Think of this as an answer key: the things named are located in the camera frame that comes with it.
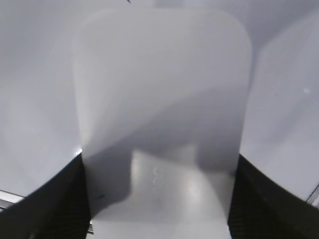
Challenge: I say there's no white eraser with black felt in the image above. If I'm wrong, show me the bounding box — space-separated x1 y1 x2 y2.
72 8 252 239

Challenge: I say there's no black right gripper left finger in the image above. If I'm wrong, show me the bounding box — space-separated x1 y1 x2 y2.
0 154 91 239

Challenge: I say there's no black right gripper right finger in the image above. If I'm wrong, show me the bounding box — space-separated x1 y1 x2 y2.
227 155 319 239

